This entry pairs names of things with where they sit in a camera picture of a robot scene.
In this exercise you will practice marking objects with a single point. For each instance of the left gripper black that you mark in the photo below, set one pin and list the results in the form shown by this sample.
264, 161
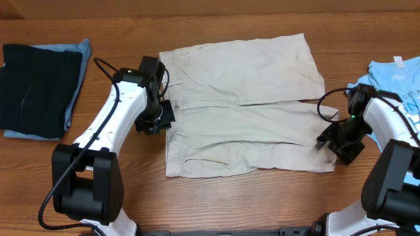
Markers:
166, 122

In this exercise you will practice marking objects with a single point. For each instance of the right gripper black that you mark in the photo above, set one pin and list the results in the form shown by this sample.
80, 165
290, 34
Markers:
336, 141

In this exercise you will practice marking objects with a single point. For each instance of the beige khaki shorts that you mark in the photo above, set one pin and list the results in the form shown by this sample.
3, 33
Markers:
243, 105

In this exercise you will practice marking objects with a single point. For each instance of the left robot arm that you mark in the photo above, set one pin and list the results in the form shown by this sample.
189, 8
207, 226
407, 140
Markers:
87, 184

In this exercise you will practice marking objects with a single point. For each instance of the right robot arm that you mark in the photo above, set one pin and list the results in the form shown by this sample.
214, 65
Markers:
387, 202

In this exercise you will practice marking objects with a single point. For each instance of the blue folded denim garment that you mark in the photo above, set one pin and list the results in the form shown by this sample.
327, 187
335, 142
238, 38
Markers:
78, 65

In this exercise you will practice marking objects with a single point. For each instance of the black folded garment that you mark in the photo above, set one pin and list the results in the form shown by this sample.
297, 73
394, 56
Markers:
36, 88

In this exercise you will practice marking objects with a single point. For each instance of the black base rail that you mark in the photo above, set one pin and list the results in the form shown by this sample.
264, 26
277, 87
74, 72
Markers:
283, 231

